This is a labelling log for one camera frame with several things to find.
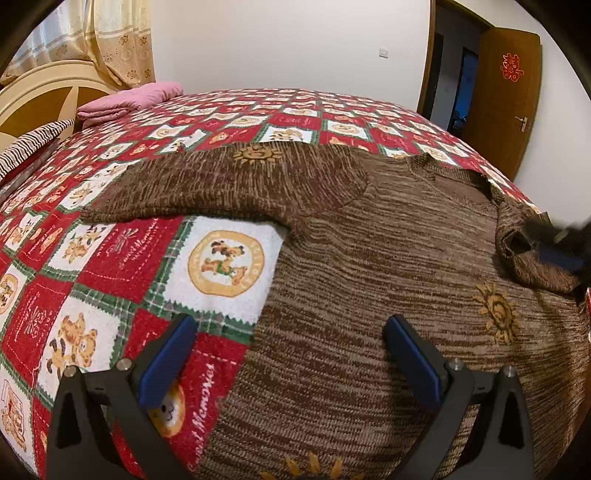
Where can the pink folded blanket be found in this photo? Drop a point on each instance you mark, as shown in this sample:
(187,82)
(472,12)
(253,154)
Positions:
(122,103)

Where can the dark wooden door frame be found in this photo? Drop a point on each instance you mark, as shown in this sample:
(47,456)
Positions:
(455,7)

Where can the metal door handle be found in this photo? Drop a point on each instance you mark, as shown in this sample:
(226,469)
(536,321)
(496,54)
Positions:
(523,122)

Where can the beige patterned curtain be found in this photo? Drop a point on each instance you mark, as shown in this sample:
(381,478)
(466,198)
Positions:
(115,35)

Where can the red double happiness sticker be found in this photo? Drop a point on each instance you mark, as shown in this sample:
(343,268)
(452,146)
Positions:
(511,67)

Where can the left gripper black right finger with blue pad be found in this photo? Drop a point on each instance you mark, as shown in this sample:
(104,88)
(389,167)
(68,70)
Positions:
(500,445)

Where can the red patchwork bear bedspread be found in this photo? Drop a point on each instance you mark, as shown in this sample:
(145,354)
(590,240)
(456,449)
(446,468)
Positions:
(88,294)

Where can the white wall switch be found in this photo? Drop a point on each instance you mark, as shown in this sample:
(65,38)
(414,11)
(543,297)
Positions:
(383,52)

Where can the cream wooden headboard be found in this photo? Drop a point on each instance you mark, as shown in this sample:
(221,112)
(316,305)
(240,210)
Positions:
(48,93)

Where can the brown knitted sweater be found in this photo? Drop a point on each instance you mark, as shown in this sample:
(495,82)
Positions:
(369,237)

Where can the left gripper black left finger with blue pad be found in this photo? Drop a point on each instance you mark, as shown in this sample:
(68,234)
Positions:
(80,444)

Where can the brown wooden door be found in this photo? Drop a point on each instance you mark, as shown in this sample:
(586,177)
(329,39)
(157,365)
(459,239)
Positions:
(491,127)

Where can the striped pillow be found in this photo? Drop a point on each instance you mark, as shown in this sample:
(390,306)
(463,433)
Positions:
(29,146)

